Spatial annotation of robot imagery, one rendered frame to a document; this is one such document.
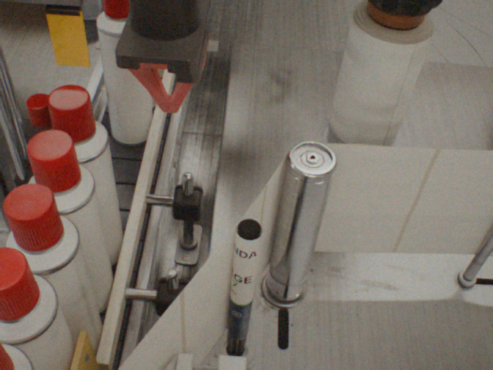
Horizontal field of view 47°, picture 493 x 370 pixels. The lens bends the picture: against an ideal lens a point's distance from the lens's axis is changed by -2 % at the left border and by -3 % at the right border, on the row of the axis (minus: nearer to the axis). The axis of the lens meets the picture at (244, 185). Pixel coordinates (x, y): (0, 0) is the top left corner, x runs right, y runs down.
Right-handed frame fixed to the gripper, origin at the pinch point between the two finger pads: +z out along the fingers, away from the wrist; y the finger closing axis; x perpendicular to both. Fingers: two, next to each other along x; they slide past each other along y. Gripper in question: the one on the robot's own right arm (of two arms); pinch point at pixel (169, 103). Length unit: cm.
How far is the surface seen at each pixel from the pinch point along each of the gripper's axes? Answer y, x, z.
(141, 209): -4.8, 2.5, 10.2
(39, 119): 14.5, 20.6, 17.4
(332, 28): 45, -20, 19
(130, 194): -0.2, 4.9, 13.6
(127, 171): 3.2, 6.0, 13.7
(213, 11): 47, 0, 19
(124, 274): -12.8, 2.7, 10.0
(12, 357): -27.4, 5.3, -3.5
